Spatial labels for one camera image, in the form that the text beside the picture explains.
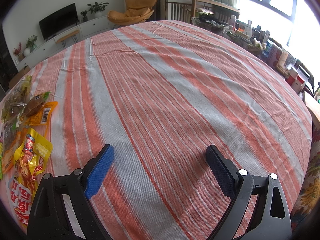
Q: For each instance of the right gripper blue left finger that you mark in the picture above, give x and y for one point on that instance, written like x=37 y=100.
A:
x=96 y=170

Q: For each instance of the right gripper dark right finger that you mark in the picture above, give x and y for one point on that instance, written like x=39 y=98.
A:
x=224 y=171

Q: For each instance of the yellow red snack bag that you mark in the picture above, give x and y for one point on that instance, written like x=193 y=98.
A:
x=30 y=160

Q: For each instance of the small brown meat packet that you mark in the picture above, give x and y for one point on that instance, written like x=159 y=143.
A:
x=35 y=104

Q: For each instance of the floral cushion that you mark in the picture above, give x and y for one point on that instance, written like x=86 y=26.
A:
x=309 y=193

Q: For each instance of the red striped tablecloth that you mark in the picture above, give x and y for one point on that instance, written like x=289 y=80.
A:
x=160 y=93

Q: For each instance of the brown cardboard box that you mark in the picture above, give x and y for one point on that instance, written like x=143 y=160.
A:
x=18 y=76

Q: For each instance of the cluttered windowsill items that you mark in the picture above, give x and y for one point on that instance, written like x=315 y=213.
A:
x=268 y=52

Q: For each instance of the small wooden bench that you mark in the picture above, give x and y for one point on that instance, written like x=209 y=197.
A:
x=63 y=39

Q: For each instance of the red flower vase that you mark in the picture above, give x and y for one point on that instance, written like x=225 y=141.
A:
x=18 y=52

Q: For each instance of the leafy plant white vase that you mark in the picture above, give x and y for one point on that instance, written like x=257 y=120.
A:
x=30 y=45

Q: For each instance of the white tv cabinet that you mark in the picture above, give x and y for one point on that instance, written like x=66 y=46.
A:
x=50 y=48

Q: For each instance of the small dark potted plant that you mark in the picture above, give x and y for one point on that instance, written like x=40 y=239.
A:
x=84 y=16

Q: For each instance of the black flat television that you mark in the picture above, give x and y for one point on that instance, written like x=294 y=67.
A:
x=59 y=20

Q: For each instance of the green potted plant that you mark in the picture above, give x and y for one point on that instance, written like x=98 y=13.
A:
x=97 y=7

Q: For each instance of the orange lounge chair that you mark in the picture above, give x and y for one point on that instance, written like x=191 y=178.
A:
x=137 y=11

